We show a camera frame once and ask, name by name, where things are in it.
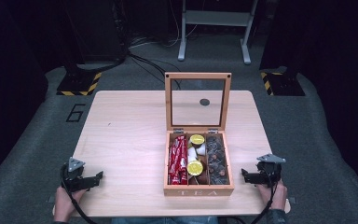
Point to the white capsule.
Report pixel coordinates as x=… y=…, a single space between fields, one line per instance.
x=201 y=149
x=192 y=153

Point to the yellow lid capsule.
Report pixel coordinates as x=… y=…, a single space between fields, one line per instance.
x=197 y=139
x=195 y=167

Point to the stack of red packets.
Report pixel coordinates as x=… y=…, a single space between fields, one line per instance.
x=177 y=160

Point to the black stand with striped base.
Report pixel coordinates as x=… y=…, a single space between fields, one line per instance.
x=80 y=82
x=281 y=84

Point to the wooden box with glass lid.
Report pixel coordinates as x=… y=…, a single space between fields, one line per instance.
x=198 y=190

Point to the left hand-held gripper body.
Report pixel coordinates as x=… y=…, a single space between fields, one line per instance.
x=73 y=174

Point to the person's right hand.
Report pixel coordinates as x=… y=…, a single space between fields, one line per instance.
x=278 y=197

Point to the person's left hand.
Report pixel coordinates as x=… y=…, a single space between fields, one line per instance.
x=64 y=202

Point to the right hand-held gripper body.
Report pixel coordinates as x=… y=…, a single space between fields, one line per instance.
x=270 y=170

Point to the grey round table cap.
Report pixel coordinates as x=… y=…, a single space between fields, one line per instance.
x=204 y=102

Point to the white metal stand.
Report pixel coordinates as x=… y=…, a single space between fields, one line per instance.
x=217 y=18

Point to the dark tea bags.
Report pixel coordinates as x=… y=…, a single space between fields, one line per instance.
x=218 y=161

